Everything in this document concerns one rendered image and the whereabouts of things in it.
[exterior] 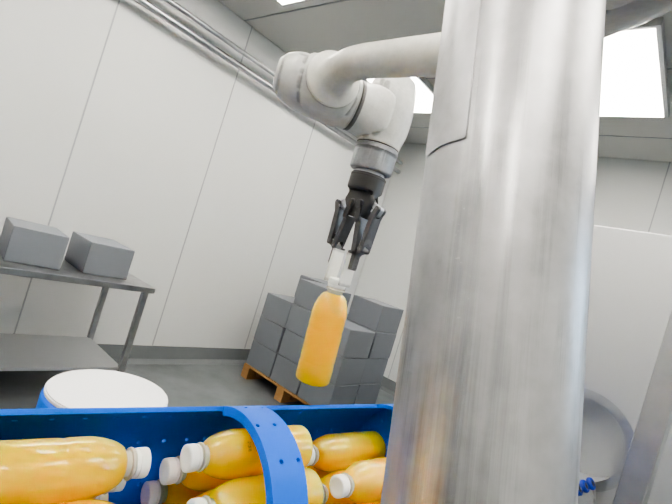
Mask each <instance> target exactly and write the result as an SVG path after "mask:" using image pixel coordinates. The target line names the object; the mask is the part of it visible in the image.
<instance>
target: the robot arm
mask: <svg viewBox="0 0 672 504"><path fill-rule="evenodd" d="M671 10H672V0H446V2H445V9H444V17H443V25H442V32H439V33H432V34H424V35H417V36H410V37H403V38H396V39H388V40H381V41H374V42H368V43H362V44H357V45H353V46H350V47H347V48H345V49H342V50H340V51H333V50H326V51H322V52H320V53H311V54H309V53H306V52H290V53H287V54H286V55H284V56H282V57H281V58H280V59H279V62H278V66H277V69H276V73H275V77H274V81H273V89H274V91H275V93H276V96H277V97H278V98H279V99H280V100H281V101H282V102H283V103H284V104H285V105H286V106H288V107H289V108H291V109H292V110H294V111H296V112H298V113H300V114H302V115H304V116H306V117H308V118H310V119H313V120H315V121H318V122H320V123H323V124H326V125H329V126H334V127H338V128H341V129H343V130H345V131H347V132H349V133H351V134H352V135H354V136H355V137H357V138H358V139H357V143H356V145H355V150H354V153H353V156H352V159H351V163H350V166H351V168H352V169H354V170H353V171H351V174H350V178H349V181H348V185H347V186H348V188H349V192H348V194H347V196H346V198H345V199H343V200H339V199H337V200H336V201H335V212H334V215H333V219H332V223H331V227H330V231H329V235H328V238H327V243H328V244H330V245H331V247H332V250H331V253H330V256H329V260H328V263H329V264H328V267H327V270H326V273H325V276H324V280H327V281H328V280H329V277H336V278H337V275H338V272H339V269H340V266H341V263H342V260H343V257H344V253H345V249H344V248H343V247H344V245H345V243H346V241H347V238H348V236H349V234H350V232H351V229H352V227H353V225H354V223H355V228H354V234H353V240H352V245H351V250H348V252H347V254H346V257H345V261H344V264H343V268H342V271H341V275H340V278H339V282H338V285H339V286H343V287H348V288H349V287H350V285H351V281H352V278H353V274H354V271H356V269H357V266H358V263H359V259H360V257H361V256H362V255H365V254H366V255H369V253H370V251H371V248H372V245H373V242H374V239H375V237H376V234H377V231H378V228H379V225H380V222H381V220H382V218H383V217H384V215H385V214H386V209H384V208H382V207H380V206H379V205H378V197H381V196H382V194H383V190H384V187H385V184H386V181H385V179H389V178H390V177H391V176H392V172H393V169H394V166H395V162H396V159H397V157H398V153H399V150H400V148H401V146H402V145H403V143H404V142H405V140H406V137H407V135H408V132H409V129H410V126H411V122H412V118H413V114H414V108H415V101H416V85H415V83H414V81H413V80H412V79H411V78H410V77H436V78H435V86H434V93H433V101H432V108H431V116H430V124H429V131H428V139H427V147H426V154H425V158H426V161H425V169H424V176H423V184H422V192H421V199H420V207H419V214H418V222H417V230H416V237H415V245H414V252H413V260H412V267H411V275H410V283H409V290H408V298H407V305H406V313H405V321H404V328H403V336H402V343H401V351H400V358H399V366H398V374H397V381H396V389H395V396H394V404H393V412H392V419H391V427H390V434H389V442H388V450H387V457H386V465H385V472H384V480H383V487H382V495H381V503H380V504H578V490H579V472H580V455H581V437H582V419H583V402H584V384H585V366H586V349H587V331H588V313H589V296H590V278H591V260H592V243H593V225H594V207H595V190H596V172H597V154H598V137H599V119H600V101H601V84H602V66H603V48H604V38H606V37H608V36H611V35H613V34H616V33H619V32H621V31H624V30H627V29H630V28H633V27H636V26H639V25H642V24H644V23H647V22H649V21H651V20H653V19H655V18H657V17H659V16H661V15H663V14H665V13H667V12H669V11H671ZM365 79H374V80H373V81H372V83H369V82H366V81H363V80H365ZM349 215H350V216H349ZM351 216H352V217H351ZM357 247H358V248H357Z"/></svg>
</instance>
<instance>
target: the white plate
mask: <svg viewBox="0 0 672 504"><path fill-rule="evenodd" d="M44 395H45V397H46V399H47V400H48V401H49V402H50V403H51V404H52V405H53V406H55V407H56V408H120V407H167V404H168V398H167V395H166V394H165V392H164V391H163V390H162V389H161V388H160V387H159V386H157V385H156V384H154V383H152V382H150V381H148V380H146V379H144V378H141V377H138V376H135V375H131V374H127V373H123V372H118V371H111V370H101V369H83V370H73V371H68V372H64V373H61V374H58V375H56V376H54V377H52V378H51V379H49V380H48V381H47V383H46V384H45V387H44Z"/></svg>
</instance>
